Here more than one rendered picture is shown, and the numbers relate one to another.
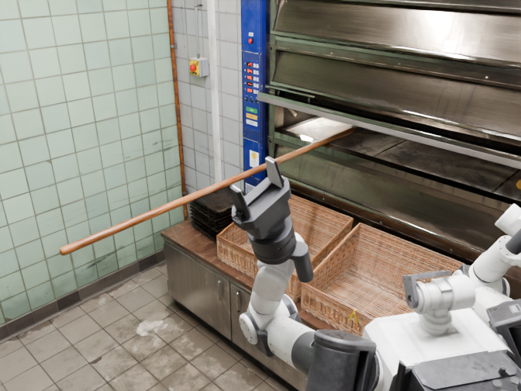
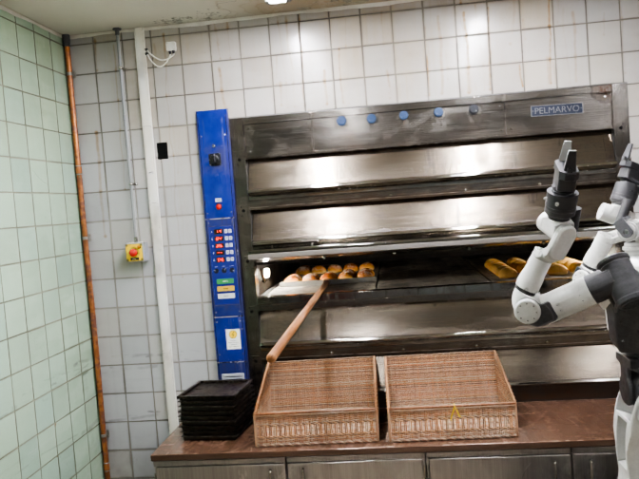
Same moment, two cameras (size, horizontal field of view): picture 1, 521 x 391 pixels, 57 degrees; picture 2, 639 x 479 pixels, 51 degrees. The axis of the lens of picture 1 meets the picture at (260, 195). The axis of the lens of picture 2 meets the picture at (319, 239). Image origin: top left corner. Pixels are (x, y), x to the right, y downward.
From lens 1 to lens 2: 1.84 m
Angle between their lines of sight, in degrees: 43
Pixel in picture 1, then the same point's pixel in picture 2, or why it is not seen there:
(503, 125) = (490, 220)
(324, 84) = (317, 230)
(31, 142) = not seen: outside the picture
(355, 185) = (367, 321)
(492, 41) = (463, 162)
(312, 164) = (310, 318)
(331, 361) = (627, 263)
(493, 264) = (602, 250)
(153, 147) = (73, 370)
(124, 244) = not seen: outside the picture
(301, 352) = (598, 278)
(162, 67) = (76, 264)
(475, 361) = not seen: outside the picture
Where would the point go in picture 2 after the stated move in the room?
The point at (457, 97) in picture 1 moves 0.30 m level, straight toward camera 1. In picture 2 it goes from (447, 209) to (476, 209)
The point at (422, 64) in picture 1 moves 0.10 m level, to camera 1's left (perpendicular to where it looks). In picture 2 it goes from (411, 191) to (396, 192)
